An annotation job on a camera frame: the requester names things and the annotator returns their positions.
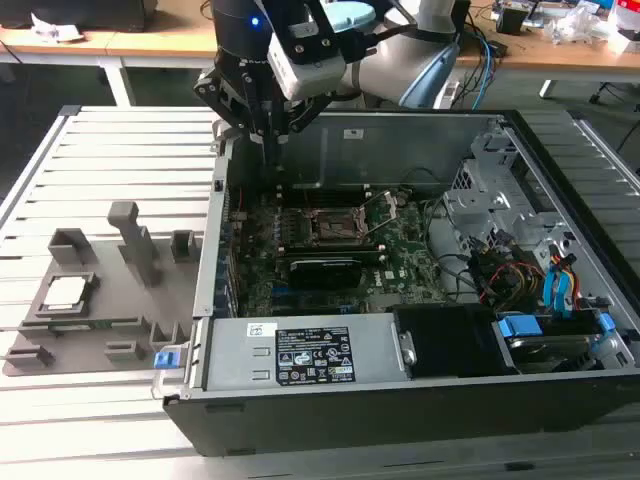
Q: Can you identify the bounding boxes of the clear plastic bags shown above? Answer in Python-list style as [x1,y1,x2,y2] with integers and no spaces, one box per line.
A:
[544,4,611,46]

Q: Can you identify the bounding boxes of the small black box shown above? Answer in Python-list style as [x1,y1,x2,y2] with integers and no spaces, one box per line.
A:
[497,7,529,36]

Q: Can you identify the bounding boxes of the CPU socket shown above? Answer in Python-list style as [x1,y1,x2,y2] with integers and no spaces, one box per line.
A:
[307,204,369,247]

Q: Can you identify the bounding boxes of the black RAM slot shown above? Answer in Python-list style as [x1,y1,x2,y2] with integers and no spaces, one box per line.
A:
[287,183,374,199]
[277,242,384,258]

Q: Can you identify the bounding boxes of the silver power supply with label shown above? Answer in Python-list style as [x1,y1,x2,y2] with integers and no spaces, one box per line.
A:
[202,314,401,394]

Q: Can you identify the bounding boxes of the crumpled white paper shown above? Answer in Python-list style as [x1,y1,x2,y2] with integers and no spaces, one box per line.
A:
[29,12,84,44]

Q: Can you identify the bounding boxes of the blue hanging cable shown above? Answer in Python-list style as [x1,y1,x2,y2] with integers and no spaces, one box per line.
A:
[469,24,496,109]

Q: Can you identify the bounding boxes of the silver metal drive cage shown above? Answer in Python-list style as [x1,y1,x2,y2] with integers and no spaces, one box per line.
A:
[442,124,621,311]

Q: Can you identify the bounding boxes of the wooden desk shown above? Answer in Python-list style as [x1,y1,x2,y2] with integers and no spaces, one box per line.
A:
[0,0,640,109]

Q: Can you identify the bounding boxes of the green RAM stick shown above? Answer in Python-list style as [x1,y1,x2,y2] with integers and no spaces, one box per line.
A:
[47,319,144,333]

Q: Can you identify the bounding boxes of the red yellow black wire bundle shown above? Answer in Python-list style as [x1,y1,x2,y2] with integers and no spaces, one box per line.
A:
[479,249,546,306]

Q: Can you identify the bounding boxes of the silver CPU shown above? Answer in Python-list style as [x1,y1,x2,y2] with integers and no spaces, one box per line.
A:
[42,274,90,310]

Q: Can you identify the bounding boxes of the black bag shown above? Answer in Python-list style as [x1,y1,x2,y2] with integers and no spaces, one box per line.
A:
[0,0,156,31]

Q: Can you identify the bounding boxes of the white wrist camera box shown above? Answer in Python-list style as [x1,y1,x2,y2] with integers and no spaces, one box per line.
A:
[267,19,349,101]

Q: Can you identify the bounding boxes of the black open PC case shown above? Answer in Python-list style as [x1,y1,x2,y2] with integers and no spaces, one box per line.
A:
[152,107,640,459]

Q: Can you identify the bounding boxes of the thin wire locking lever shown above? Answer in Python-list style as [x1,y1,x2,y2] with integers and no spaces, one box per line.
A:
[298,173,315,212]

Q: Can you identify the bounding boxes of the green motherboard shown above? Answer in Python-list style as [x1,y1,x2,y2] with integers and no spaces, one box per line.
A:
[222,189,451,319]

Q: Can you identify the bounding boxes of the white and red box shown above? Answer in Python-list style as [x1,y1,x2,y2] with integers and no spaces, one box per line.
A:
[607,0,640,54]

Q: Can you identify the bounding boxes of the black graphics card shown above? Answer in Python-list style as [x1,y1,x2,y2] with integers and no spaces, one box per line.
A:
[287,255,364,291]

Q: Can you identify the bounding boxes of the hard disk in blue carrier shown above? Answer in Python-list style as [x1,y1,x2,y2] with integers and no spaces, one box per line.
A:
[492,312,616,376]

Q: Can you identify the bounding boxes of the blue flat wire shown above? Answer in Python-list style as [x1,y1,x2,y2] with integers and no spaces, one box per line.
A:
[554,255,577,321]
[542,263,564,317]

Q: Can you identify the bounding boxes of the white power strip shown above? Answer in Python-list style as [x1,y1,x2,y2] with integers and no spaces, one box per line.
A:
[434,81,461,109]

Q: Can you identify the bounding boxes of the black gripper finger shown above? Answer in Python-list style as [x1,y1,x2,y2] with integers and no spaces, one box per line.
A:
[273,93,332,171]
[192,67,275,171]

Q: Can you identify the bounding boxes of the grey parts rack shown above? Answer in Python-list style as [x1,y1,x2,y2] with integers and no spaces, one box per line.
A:
[2,199,206,379]

